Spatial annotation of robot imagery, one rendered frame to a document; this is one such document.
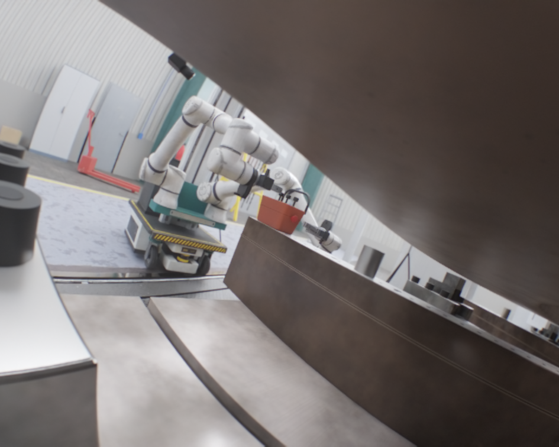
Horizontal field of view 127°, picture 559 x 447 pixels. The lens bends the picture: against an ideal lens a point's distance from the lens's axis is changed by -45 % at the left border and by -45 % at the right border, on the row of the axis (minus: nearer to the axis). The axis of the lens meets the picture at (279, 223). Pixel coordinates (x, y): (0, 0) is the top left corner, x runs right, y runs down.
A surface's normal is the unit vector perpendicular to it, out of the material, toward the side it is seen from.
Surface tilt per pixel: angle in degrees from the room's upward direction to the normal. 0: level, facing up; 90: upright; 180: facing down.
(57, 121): 90
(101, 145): 90
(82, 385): 90
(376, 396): 90
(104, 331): 0
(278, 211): 98
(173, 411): 0
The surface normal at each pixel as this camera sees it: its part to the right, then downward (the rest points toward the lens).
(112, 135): 0.81, 0.37
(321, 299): -0.69, -0.25
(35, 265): 0.38, -0.92
